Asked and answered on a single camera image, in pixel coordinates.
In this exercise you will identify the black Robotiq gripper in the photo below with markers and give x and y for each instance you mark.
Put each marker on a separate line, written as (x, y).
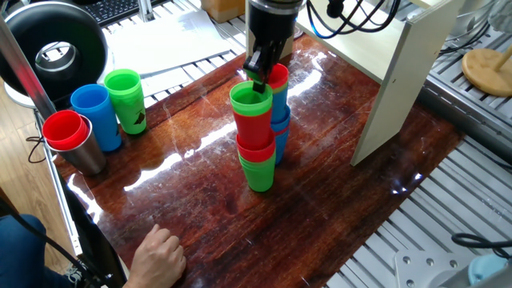
(272, 24)

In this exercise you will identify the green cup with black logo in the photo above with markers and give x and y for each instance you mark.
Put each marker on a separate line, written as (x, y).
(258, 176)

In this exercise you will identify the light wooden shelf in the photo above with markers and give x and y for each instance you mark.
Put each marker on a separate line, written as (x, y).
(400, 80)

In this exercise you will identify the person's bare hand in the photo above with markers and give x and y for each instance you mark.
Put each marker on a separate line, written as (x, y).
(160, 260)

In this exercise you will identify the clear plastic cup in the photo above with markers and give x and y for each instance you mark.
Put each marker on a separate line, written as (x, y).
(298, 33)

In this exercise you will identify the brown cardboard box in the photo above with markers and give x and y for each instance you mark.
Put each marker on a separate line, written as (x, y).
(224, 10)

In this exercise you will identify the white paper sheet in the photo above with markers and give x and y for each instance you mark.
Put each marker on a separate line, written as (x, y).
(168, 44)

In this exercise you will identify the silver metal pole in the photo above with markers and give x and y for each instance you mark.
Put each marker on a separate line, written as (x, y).
(146, 10)

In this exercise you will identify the black keyboard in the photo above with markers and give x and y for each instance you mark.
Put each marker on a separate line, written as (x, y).
(116, 10)

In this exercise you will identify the stainless steel cup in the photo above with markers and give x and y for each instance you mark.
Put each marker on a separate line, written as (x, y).
(86, 158)

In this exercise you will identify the round wooden stand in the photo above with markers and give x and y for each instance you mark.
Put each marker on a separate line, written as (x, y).
(480, 72)

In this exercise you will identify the aluminium frame post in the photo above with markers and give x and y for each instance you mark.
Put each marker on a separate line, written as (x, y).
(24, 68)

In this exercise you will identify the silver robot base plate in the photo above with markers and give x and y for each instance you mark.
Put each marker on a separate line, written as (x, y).
(420, 268)

